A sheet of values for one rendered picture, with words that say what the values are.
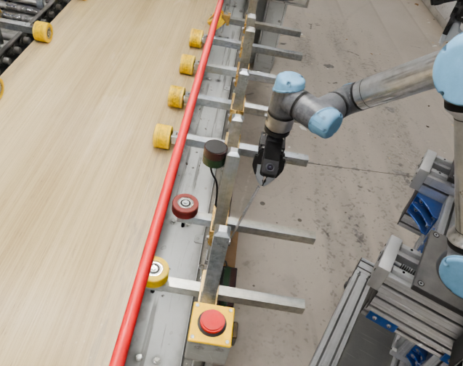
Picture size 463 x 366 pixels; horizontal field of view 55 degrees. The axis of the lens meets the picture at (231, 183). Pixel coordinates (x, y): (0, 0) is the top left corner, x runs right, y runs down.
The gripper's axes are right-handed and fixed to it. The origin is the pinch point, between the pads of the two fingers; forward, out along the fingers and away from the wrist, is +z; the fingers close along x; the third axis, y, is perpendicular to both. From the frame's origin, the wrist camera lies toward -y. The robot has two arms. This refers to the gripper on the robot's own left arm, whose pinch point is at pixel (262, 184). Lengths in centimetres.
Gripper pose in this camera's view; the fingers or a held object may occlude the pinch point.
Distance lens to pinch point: 131.9
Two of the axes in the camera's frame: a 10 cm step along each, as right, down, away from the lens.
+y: 1.1, -6.7, 7.3
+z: -1.5, 7.2, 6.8
